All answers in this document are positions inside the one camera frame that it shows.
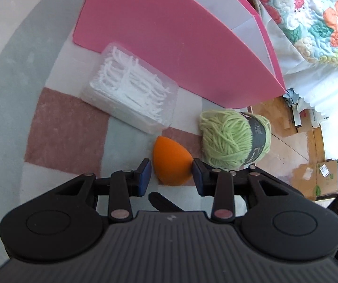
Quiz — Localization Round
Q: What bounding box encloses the orange makeup sponge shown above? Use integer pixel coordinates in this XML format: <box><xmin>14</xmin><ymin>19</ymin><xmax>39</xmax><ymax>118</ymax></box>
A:
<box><xmin>153</xmin><ymin>136</ymin><xmax>193</xmax><ymax>187</ymax></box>

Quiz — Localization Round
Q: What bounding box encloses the green yarn ball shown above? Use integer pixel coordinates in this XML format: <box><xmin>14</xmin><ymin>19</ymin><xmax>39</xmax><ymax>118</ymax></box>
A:
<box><xmin>199</xmin><ymin>109</ymin><xmax>272</xmax><ymax>170</ymax></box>

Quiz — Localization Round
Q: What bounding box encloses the clear floss pick box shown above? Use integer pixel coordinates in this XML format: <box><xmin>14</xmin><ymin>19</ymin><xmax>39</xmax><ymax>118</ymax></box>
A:
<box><xmin>80</xmin><ymin>43</ymin><xmax>179</xmax><ymax>134</ymax></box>

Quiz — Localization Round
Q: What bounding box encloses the white bed skirt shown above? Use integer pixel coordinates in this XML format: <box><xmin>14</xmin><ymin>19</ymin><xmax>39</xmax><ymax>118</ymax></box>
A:
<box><xmin>259</xmin><ymin>4</ymin><xmax>338</xmax><ymax>159</ymax></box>

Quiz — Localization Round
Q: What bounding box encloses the checkered rug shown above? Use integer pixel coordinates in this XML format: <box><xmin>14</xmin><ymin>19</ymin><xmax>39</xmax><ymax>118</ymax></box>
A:
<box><xmin>0</xmin><ymin>0</ymin><xmax>264</xmax><ymax>275</ymax></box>

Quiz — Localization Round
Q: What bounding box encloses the pink cardboard box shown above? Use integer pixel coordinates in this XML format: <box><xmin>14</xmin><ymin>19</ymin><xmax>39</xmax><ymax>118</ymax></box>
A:
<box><xmin>73</xmin><ymin>0</ymin><xmax>285</xmax><ymax>109</ymax></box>

